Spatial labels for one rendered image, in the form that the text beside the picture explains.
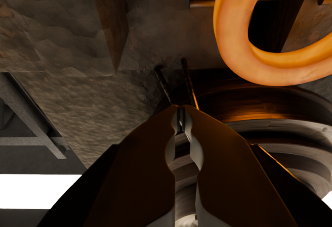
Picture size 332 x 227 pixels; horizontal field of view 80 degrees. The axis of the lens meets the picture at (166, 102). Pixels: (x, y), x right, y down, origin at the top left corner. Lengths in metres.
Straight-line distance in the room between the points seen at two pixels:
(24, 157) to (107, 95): 9.25
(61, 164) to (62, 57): 8.54
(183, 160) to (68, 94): 0.31
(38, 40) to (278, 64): 0.26
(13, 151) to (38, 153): 1.06
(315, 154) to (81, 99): 0.47
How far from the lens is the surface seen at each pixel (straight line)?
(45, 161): 9.13
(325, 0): 0.33
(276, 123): 0.32
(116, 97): 0.49
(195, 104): 0.28
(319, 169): 0.42
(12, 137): 6.66
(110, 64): 0.22
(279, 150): 0.36
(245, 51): 0.25
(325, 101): 0.44
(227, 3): 0.22
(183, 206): 0.40
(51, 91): 0.53
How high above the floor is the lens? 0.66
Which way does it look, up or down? 48 degrees up
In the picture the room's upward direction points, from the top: 177 degrees clockwise
